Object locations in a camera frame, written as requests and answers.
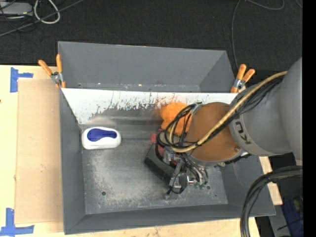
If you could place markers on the small red thing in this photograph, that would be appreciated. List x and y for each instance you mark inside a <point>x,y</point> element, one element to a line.
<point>154,137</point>

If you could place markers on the brown cardboard board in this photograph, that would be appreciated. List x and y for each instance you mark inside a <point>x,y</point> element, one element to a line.
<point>37,152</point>

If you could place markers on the black flat block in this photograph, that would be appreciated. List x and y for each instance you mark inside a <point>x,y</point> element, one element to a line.
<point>155,163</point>

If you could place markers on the grey metal bin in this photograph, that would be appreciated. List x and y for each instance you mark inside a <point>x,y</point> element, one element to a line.
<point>118,176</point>

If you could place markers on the white and blue plastic dispenser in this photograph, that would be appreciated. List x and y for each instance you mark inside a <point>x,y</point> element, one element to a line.
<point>101,138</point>

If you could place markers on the orange fuzzy cloth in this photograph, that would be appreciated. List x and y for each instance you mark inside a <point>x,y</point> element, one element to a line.
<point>170,115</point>

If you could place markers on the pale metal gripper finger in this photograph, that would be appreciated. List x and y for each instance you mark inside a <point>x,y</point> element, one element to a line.
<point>172,190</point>
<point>182,184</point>

